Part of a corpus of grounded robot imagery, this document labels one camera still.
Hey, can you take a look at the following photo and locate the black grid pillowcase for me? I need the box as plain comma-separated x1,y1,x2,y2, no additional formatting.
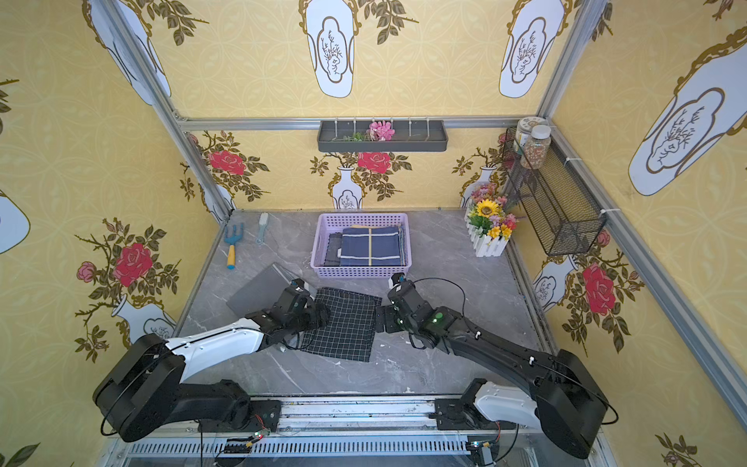
301,287,382,363

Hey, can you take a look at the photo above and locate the blue striped pillowcase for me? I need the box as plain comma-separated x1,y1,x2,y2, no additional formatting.
340,228,404,268

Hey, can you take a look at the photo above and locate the purple plastic basket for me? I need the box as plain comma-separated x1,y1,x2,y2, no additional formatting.
311,212,412,278

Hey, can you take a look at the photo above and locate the grey plaid pillowcase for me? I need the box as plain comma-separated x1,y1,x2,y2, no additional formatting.
323,233,342,267

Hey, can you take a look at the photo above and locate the yellow pillowcase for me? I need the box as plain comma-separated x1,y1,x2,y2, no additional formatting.
348,224,402,230

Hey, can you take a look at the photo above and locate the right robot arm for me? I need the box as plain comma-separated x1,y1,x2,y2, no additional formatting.
377,274,612,459

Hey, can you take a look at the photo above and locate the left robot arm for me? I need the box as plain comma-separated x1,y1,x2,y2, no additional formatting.
93,279,330,443

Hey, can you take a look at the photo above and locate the plain grey folded pillowcase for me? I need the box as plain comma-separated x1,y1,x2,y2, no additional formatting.
227,263,305,318

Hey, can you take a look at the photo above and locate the blue yellow garden fork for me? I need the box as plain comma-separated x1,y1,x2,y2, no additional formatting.
224,223,244,270

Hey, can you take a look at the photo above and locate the small light blue brush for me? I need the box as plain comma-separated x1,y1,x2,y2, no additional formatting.
256,212,270,245

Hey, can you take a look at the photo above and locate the flower pot white fence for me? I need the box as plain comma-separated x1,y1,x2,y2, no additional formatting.
465,183,517,258

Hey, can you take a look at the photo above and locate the pink artificial flower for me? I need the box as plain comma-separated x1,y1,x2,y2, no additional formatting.
367,121,396,141

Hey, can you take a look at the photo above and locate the glass jar front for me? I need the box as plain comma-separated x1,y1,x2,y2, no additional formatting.
521,125,552,169

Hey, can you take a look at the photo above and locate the glass jar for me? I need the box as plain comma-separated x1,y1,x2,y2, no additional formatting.
514,116,547,151
521,125,552,169

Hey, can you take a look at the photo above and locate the glass jar back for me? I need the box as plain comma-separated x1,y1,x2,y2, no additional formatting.
514,116,547,151

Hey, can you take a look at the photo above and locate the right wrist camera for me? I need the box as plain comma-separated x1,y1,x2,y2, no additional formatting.
389,272,409,290

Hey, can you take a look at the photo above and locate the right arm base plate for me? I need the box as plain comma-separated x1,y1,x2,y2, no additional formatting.
429,399,498,431

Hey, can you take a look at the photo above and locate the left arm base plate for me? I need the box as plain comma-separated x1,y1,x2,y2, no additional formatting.
198,399,282,433

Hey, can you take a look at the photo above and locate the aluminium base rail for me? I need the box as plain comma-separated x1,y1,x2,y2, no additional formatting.
97,394,615,466

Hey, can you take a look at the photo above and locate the black wire mesh shelf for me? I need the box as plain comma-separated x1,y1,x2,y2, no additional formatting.
503,128,607,256

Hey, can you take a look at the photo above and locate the grey wall tray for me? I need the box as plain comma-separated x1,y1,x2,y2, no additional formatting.
317,118,449,153

